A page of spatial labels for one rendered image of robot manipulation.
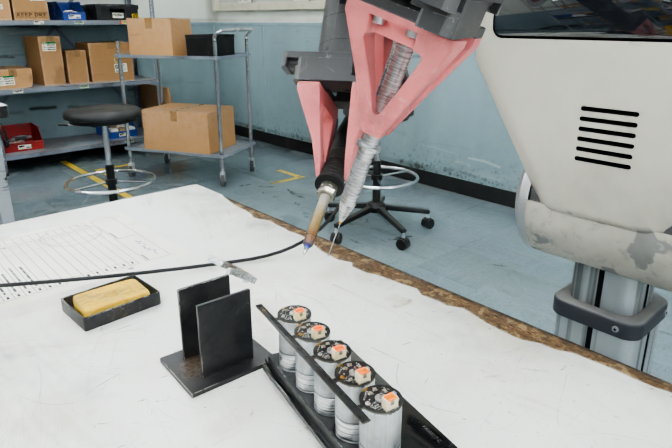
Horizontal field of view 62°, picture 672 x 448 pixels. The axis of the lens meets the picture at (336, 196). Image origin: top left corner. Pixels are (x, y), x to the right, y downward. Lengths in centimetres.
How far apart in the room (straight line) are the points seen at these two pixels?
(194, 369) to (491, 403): 23
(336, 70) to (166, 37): 333
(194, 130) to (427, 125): 148
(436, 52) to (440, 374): 27
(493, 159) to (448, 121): 38
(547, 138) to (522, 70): 8
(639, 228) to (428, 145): 301
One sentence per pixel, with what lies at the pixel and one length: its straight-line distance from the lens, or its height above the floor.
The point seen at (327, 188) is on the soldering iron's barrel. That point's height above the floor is 89.
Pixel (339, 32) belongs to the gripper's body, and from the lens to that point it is 48.
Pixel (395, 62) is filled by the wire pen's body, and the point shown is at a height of 99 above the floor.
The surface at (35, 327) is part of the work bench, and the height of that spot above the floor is 75.
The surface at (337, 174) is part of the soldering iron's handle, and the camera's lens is 45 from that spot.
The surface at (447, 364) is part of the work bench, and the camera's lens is 49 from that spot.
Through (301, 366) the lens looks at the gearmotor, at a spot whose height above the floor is 79.
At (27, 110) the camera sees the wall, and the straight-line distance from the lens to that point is 491.
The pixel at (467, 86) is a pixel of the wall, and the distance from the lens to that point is 341.
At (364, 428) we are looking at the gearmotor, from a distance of 34.
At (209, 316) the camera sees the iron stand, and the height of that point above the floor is 80.
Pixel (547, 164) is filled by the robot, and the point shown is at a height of 86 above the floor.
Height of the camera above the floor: 102
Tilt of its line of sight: 17 degrees down
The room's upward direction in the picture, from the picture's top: straight up
